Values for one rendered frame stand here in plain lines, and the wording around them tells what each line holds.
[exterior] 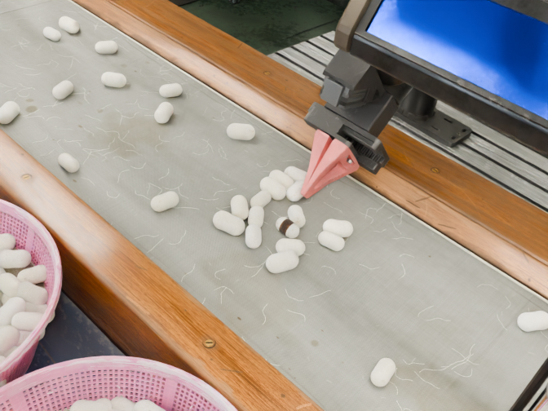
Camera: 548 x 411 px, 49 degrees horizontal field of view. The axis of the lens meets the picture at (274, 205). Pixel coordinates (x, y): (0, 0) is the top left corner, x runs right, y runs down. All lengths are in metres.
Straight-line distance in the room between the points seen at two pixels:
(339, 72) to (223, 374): 0.33
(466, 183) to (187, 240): 0.36
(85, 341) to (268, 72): 0.49
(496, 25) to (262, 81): 0.58
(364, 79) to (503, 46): 0.30
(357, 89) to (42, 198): 0.36
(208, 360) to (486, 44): 0.35
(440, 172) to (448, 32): 0.45
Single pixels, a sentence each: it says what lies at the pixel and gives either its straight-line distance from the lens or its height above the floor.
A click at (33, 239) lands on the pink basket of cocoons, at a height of 0.75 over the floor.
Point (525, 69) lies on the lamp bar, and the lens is 0.38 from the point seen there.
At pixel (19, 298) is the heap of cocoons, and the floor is 0.74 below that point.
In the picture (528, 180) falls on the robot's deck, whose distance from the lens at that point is 1.05.
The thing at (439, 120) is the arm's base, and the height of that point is 0.68.
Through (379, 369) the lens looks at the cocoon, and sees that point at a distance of 0.59.
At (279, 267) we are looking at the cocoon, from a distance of 0.65.
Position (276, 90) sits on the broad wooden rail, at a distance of 0.91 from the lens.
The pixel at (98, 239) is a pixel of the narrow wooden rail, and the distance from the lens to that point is 0.65.
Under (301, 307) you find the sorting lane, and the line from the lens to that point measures 0.63.
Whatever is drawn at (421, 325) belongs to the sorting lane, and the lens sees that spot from 0.66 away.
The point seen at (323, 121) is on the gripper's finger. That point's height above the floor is 0.83.
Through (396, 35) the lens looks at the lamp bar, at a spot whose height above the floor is 1.07.
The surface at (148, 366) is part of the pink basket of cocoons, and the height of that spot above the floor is 0.77.
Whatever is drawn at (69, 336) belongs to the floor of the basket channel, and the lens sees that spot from 0.69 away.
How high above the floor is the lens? 1.23
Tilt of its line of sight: 41 degrees down
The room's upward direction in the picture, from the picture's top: 9 degrees clockwise
